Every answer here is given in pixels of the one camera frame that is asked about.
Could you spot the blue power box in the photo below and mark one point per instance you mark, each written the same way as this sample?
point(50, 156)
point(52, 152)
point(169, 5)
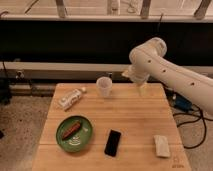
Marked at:
point(181, 103)

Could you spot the black smartphone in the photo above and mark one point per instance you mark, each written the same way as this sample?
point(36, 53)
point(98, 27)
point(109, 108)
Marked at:
point(112, 143)

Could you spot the brown sausage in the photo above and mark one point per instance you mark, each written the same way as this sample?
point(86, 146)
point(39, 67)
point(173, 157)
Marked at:
point(75, 127)

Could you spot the white ceramic cup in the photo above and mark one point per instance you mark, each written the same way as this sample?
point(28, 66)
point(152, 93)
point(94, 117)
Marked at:
point(104, 86)

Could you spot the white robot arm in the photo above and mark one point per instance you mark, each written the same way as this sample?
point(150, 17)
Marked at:
point(147, 60)

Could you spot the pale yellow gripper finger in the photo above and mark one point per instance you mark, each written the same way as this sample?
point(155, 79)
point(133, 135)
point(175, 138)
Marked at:
point(142, 89)

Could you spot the wooden table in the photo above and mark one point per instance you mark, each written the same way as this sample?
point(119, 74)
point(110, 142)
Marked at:
point(133, 130)

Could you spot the green plate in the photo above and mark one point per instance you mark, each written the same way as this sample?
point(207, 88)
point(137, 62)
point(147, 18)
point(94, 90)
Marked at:
point(78, 140)

